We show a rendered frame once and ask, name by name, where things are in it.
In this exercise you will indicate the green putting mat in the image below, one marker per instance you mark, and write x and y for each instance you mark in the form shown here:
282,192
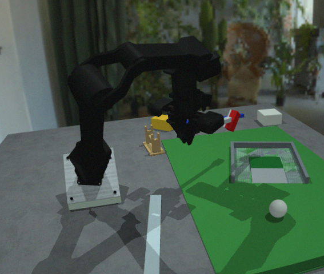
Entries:
233,219

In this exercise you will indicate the white golf ball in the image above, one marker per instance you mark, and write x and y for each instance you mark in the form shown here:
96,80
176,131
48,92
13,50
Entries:
278,208

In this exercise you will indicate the yellow rectangular block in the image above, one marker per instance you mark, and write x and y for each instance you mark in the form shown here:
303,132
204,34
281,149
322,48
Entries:
160,123

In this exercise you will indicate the red putter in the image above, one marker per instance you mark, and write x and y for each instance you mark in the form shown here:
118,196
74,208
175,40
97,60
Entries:
229,123

